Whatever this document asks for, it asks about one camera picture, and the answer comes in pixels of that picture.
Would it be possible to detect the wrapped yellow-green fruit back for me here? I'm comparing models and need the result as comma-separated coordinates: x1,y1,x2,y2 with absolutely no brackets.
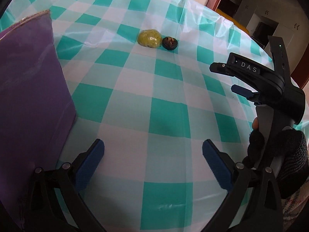
137,29,162,49

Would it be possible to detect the dark mangosteen back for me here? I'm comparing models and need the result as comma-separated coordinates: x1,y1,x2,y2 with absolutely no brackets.
162,36,178,51

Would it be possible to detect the purple cardboard box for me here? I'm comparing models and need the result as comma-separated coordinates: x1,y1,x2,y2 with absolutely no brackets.
1,10,76,220

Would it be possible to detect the white cabinet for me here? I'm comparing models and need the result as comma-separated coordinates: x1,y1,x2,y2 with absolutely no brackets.
234,0,308,67

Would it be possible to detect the teal white checkered tablecloth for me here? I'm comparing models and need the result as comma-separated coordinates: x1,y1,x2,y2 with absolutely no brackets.
0,0,309,232

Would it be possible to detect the yellow sofa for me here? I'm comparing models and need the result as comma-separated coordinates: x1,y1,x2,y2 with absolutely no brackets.
215,9,249,35

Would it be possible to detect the right hand in black glove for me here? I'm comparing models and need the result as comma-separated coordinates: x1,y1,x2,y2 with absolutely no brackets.
243,118,308,203

